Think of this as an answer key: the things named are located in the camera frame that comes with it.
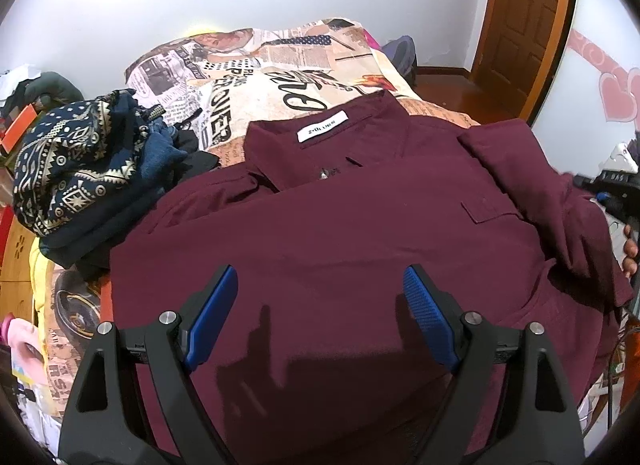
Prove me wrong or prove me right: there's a wooden door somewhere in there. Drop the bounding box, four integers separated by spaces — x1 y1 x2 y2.
470 0 581 123

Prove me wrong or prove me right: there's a dark backpack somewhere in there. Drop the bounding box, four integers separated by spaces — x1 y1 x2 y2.
381 35 418 87

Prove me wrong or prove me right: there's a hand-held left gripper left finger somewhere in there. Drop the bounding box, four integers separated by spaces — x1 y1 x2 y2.
58 264 239 465

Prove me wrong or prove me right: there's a maroon button-up shirt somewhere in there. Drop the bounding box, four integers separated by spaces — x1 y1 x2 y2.
109 90 636 465

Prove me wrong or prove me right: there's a yellow cloth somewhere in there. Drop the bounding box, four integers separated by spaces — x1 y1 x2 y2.
29 237 55 341

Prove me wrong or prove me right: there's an orange box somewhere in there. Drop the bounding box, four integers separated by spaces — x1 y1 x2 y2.
0 105 40 158

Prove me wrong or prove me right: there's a person's right hand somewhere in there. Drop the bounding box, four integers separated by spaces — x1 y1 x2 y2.
620 224 640 280

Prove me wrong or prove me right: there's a pink heart wall sticker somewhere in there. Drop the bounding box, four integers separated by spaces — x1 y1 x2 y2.
567 29 640 123

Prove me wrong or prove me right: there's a navy patterned cloth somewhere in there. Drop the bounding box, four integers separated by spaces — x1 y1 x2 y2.
12 89 151 238

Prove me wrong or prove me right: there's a dark blue clothes pile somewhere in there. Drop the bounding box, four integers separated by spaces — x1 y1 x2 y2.
39 90 221 281

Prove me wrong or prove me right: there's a grey cloth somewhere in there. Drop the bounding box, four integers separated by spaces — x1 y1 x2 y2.
22 71 85 108

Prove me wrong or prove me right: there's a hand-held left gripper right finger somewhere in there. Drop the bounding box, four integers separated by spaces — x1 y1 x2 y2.
403 264 587 465

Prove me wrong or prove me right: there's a newspaper print blanket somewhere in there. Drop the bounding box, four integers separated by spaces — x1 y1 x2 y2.
42 17 481 418

